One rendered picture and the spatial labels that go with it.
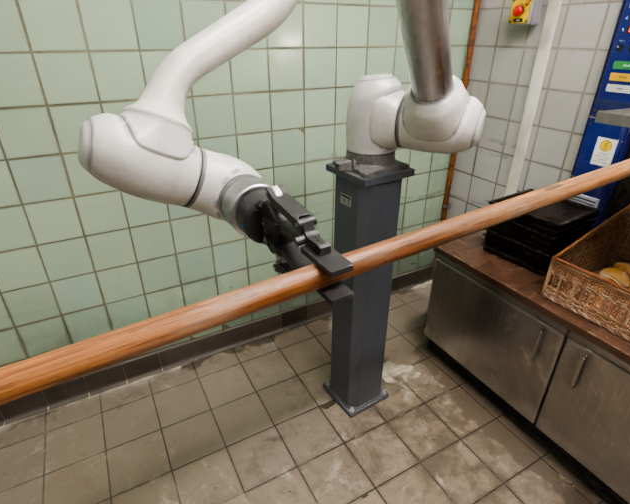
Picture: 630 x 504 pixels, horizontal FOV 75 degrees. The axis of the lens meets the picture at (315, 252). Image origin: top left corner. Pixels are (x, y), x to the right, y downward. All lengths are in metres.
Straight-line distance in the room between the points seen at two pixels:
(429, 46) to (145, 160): 0.65
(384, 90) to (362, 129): 0.12
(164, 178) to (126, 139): 0.07
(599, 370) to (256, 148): 1.43
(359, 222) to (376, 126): 0.30
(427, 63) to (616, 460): 1.31
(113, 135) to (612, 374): 1.43
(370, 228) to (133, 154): 0.85
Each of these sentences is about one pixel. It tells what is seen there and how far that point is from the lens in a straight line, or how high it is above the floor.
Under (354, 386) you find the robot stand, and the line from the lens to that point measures 1.73.
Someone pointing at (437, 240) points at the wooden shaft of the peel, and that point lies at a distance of 0.56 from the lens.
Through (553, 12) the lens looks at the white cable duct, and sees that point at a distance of 2.11.
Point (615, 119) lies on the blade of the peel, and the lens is 1.37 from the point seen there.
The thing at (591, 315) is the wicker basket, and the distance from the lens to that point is 1.56.
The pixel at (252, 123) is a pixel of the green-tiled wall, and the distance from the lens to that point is 1.75.
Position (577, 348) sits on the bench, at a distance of 1.57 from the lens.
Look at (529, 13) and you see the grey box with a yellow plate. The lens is 2.11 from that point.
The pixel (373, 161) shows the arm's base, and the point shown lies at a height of 1.04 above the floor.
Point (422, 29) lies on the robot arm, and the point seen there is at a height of 1.39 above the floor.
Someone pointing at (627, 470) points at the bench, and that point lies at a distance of 1.70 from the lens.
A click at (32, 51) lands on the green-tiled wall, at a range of 1.62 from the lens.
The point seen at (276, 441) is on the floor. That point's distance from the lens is 1.74.
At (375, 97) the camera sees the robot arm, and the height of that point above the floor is 1.22.
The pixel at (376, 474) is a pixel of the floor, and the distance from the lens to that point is 1.67.
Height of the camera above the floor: 1.38
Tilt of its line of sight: 28 degrees down
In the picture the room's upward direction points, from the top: straight up
